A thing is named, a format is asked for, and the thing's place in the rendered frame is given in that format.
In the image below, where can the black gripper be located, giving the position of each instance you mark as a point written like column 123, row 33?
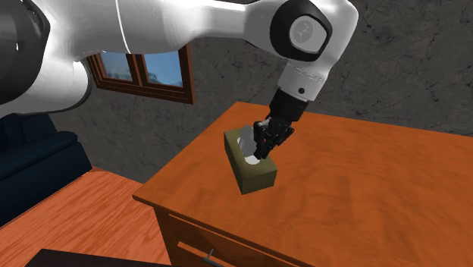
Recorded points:
column 286, row 107

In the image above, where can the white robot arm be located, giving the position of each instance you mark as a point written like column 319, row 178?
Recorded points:
column 166, row 22

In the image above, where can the olive green tissue box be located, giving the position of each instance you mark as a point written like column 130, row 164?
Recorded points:
column 255, row 177

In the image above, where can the orange wooden desk with drawer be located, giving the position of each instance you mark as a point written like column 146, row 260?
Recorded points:
column 351, row 185

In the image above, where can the brown framed window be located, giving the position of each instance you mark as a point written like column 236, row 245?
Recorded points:
column 162, row 70

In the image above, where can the dark blue sofa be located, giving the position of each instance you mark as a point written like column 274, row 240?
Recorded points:
column 37, row 159

